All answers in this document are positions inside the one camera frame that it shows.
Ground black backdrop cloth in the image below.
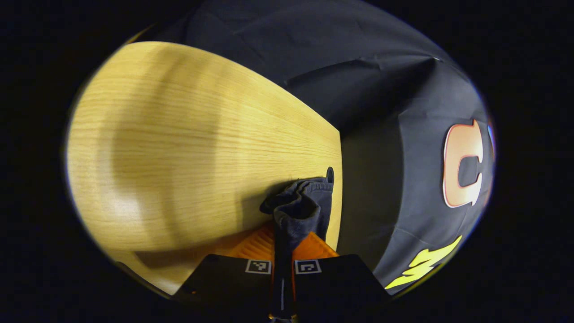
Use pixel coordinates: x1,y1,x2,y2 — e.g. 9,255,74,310
135,0,497,297

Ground dark grey jeans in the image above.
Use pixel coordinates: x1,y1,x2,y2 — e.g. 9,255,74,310
259,176,335,265

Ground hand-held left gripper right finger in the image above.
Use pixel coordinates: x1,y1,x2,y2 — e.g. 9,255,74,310
291,231,391,312

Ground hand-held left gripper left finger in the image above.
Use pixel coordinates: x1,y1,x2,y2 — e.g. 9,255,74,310
173,224,276,314

